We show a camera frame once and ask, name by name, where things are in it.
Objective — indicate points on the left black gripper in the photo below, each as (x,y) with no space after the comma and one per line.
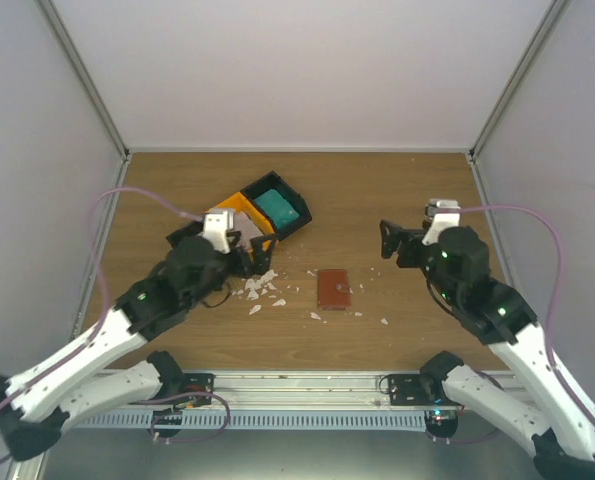
(260,264)

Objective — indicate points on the black bin red cards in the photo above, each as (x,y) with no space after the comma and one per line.
(187,231)

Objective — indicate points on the grey slotted cable duct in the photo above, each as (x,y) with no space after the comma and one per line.
(263,420)

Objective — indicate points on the teal card stack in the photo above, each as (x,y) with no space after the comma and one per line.
(277,208)

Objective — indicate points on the aluminium front rail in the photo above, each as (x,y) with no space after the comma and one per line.
(302,390)

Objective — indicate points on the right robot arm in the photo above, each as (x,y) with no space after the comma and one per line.
(558,430)

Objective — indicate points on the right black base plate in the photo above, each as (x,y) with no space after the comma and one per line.
(407,390)

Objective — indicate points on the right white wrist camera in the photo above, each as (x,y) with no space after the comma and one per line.
(440,214)

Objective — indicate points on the orange bin white cards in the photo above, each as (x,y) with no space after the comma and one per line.
(238,203)

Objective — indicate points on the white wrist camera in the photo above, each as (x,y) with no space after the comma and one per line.
(440,214)
(217,223)

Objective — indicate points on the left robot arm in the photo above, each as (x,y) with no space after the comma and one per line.
(40,403)

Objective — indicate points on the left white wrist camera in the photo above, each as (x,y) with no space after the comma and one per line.
(217,223)

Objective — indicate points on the black bin teal cards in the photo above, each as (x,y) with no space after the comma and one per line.
(273,181)

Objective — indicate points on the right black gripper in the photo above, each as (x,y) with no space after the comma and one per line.
(397,234)

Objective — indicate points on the brown leather card holder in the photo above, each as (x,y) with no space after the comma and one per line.
(333,290)

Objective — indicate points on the white card stack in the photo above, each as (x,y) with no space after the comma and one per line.
(249,230)

